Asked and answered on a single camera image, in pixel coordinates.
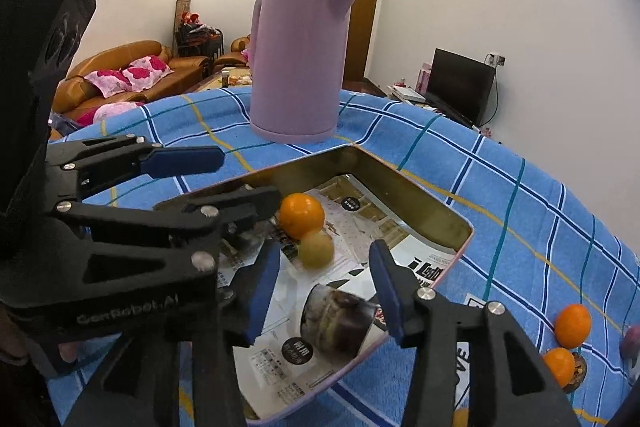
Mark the pink metal tin box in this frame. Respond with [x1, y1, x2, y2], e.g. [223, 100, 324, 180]
[150, 144, 474, 423]

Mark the brown leather armchair sofa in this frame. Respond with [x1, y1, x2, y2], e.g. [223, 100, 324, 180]
[215, 34, 253, 70]

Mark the small yellow-green citrus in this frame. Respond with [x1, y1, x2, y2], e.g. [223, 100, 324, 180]
[298, 231, 335, 270]

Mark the purple passion fruit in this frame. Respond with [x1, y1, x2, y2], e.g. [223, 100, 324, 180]
[619, 326, 640, 358]

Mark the rack with clothes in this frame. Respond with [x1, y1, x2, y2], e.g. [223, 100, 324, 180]
[173, 0, 223, 58]

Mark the pink floral pillow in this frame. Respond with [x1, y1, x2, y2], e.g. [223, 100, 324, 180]
[120, 55, 173, 92]
[75, 102, 146, 126]
[84, 69, 136, 98]

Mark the black flat television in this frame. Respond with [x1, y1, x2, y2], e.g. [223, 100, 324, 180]
[424, 48, 497, 128]

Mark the dark round nut cake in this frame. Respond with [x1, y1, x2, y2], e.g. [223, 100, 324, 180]
[562, 353, 589, 392]

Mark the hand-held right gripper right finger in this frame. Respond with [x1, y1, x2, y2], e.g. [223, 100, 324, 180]
[369, 239, 581, 427]

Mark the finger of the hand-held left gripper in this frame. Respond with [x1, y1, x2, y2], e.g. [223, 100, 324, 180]
[45, 134, 226, 208]
[55, 184, 283, 258]

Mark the pink electric kettle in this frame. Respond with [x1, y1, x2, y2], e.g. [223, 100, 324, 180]
[248, 0, 357, 144]

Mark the brown wooden door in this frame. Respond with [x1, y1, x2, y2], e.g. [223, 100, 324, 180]
[328, 0, 381, 82]

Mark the layered cake roll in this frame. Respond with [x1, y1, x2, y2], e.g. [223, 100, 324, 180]
[300, 284, 386, 360]

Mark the wooden coffee table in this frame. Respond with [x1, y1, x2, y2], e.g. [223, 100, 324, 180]
[190, 67, 256, 94]

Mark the printed paper leaflet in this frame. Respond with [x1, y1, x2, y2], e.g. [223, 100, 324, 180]
[215, 174, 463, 420]

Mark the black power cable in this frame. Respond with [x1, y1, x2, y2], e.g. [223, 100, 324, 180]
[480, 64, 502, 130]

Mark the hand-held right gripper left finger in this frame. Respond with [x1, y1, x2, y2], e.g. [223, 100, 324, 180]
[65, 239, 282, 427]

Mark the long brown leather sofa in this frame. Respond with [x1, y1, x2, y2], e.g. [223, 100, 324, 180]
[52, 40, 216, 128]

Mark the blue plaid blanket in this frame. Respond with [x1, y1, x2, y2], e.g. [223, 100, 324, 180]
[47, 87, 640, 427]

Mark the person's left hand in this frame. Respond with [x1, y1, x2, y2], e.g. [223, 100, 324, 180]
[52, 341, 80, 365]

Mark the orange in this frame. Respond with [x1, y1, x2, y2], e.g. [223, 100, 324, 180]
[278, 192, 326, 240]
[554, 303, 593, 349]
[542, 347, 577, 388]

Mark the flat white box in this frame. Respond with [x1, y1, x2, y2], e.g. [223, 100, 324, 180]
[391, 87, 426, 104]

